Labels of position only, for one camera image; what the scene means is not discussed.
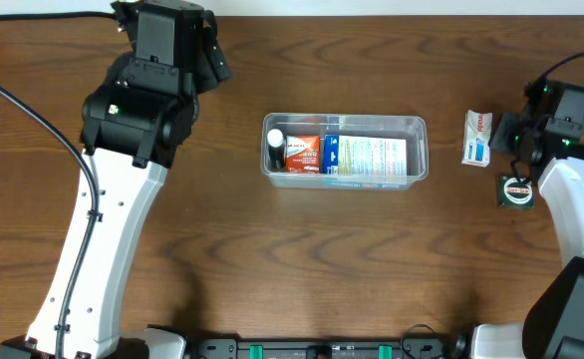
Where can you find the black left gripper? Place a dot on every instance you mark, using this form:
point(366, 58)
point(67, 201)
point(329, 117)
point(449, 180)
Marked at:
point(214, 62)

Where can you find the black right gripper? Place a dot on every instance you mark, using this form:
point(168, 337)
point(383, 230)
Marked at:
point(502, 136)

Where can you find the white Panadol box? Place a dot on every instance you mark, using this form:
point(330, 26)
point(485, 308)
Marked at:
point(477, 133)

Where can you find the green round tin box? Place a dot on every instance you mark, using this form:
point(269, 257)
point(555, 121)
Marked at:
point(512, 193)

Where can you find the black bottle with white cap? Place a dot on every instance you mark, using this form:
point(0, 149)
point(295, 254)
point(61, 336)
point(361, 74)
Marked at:
point(276, 147)

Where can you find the red orange medicine box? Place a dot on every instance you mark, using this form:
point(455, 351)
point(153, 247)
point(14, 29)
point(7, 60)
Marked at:
point(303, 154)

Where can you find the clear plastic container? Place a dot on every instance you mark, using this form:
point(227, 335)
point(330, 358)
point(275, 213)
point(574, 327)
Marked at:
point(410, 128)

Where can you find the blue KoolFever box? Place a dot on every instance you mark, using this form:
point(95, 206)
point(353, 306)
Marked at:
point(366, 161)

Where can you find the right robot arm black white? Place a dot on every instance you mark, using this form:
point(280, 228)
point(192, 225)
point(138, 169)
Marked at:
point(545, 137)

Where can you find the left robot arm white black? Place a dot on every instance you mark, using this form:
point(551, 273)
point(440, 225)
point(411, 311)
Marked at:
point(132, 126)

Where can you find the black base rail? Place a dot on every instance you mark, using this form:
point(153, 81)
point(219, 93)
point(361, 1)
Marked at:
point(421, 346)

